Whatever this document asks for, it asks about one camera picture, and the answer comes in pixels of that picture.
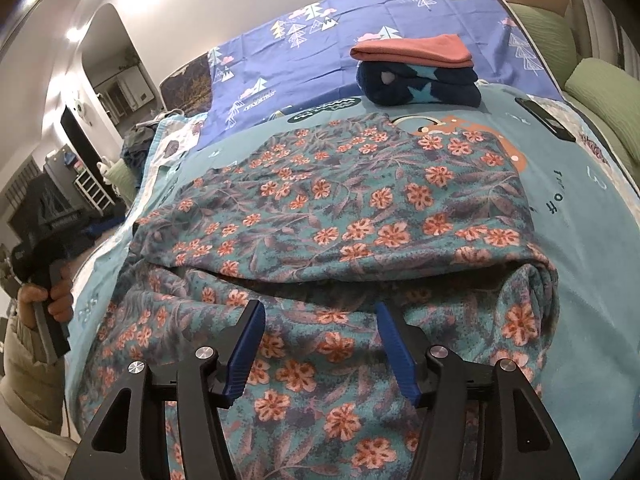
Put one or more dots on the white rack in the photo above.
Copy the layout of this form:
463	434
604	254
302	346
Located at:
95	190

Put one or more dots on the folded red cloth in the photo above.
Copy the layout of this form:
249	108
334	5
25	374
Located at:
415	50

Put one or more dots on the black remote control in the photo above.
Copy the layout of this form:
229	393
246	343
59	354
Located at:
545	117

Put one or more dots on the green pillow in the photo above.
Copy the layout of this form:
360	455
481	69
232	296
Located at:
545	45
610	100

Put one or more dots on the teal printed blanket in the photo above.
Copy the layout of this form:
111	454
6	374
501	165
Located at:
575	260

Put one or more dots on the blue tree print sheet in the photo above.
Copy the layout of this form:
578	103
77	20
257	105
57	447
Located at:
300	70

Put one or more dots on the light green cloth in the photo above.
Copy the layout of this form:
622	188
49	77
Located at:
120	177

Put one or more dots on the person's left hand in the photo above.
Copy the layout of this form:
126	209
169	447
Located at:
62	295

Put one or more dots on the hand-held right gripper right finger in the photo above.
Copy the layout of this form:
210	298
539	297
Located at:
395	355

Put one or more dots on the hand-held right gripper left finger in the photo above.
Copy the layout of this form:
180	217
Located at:
247	355

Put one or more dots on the dark cabinet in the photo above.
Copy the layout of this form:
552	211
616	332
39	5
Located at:
45	200

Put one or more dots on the dark clothes pile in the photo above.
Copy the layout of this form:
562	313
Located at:
137	145

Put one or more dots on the dark landscape print cloth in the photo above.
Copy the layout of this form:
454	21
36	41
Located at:
187	82

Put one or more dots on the folded navy star cloth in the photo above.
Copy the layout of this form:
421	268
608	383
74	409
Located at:
420	87

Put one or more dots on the teal floral garment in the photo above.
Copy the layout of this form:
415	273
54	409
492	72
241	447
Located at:
325	210

